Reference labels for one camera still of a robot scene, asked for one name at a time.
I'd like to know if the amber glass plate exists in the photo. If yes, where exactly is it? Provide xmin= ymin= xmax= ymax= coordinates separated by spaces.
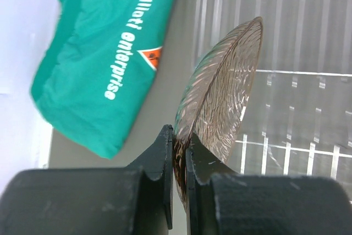
xmin=173 ymin=17 xmax=263 ymax=206

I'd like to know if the wire dish rack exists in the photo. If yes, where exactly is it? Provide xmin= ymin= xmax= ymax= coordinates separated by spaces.
xmin=195 ymin=0 xmax=351 ymax=181

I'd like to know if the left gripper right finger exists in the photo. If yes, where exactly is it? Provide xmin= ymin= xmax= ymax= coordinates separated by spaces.
xmin=186 ymin=135 xmax=351 ymax=234

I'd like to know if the folded green t-shirt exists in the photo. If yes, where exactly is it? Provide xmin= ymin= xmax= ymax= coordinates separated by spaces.
xmin=31 ymin=0 xmax=174 ymax=159

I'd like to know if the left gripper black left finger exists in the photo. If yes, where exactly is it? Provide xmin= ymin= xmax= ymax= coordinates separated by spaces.
xmin=1 ymin=125 xmax=173 ymax=235

